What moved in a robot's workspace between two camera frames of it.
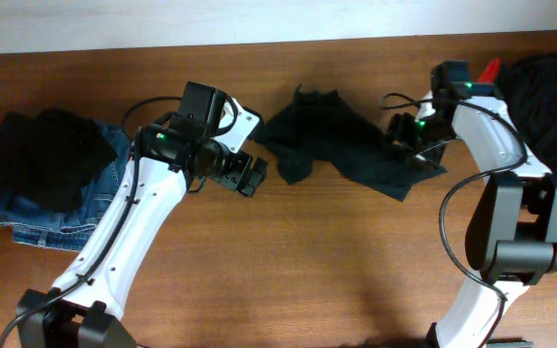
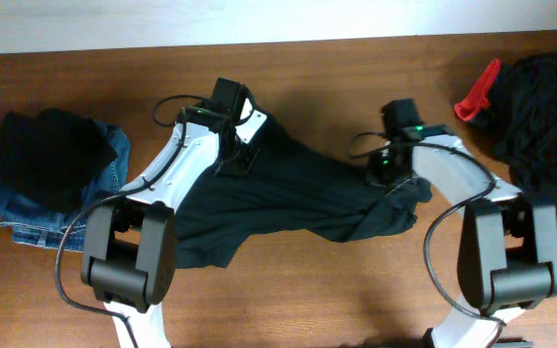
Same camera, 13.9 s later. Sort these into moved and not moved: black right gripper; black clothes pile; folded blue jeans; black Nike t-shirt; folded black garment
Moved: black right gripper; black Nike t-shirt
Not moved: folded blue jeans; black clothes pile; folded black garment
